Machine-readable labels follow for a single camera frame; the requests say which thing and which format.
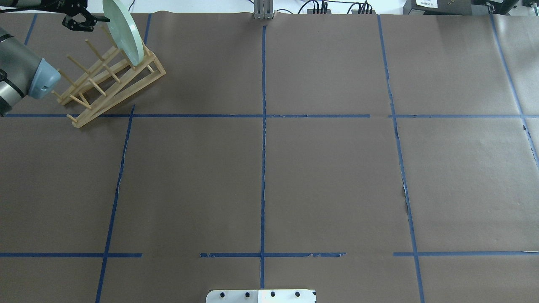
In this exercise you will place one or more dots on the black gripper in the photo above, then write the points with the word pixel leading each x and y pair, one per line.
pixel 74 7

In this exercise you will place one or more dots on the light green plate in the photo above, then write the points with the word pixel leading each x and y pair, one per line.
pixel 124 30

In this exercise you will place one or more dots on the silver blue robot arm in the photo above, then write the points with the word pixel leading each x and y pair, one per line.
pixel 22 72

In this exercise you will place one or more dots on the white mounting plate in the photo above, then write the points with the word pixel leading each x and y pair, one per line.
pixel 300 295

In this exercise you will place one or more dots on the wooden dish rack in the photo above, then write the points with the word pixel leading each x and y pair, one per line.
pixel 112 79

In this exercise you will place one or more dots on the black box with label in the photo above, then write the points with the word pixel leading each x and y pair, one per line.
pixel 437 7

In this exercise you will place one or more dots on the brown paper table cover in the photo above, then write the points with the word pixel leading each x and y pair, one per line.
pixel 376 159

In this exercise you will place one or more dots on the grey metal bracket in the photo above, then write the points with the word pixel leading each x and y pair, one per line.
pixel 263 9

